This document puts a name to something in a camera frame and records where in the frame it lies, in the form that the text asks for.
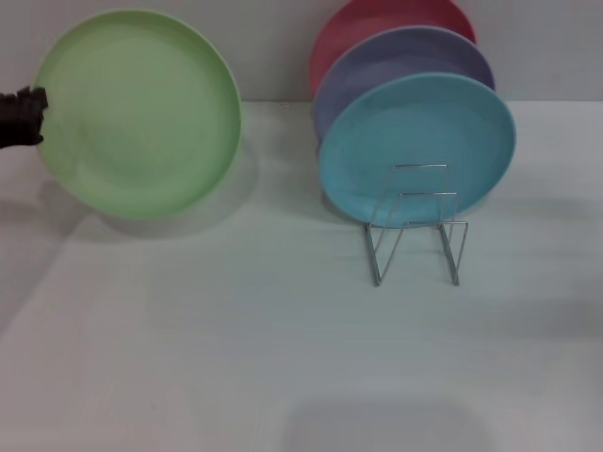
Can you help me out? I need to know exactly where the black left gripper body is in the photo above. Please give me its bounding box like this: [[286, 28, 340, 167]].
[[0, 92, 45, 151]]

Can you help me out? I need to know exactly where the green round plate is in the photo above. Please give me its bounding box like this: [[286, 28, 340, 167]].
[[31, 9, 244, 221]]

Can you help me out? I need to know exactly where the red round plate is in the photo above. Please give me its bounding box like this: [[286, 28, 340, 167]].
[[308, 0, 477, 103]]

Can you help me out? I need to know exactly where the purple round plate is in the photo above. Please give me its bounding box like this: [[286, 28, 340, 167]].
[[313, 25, 497, 142]]

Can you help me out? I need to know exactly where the light blue round plate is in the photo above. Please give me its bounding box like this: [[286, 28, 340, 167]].
[[318, 72, 518, 230]]

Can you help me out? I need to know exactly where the silver wire plate rack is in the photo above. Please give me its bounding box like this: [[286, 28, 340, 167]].
[[362, 163, 470, 287]]

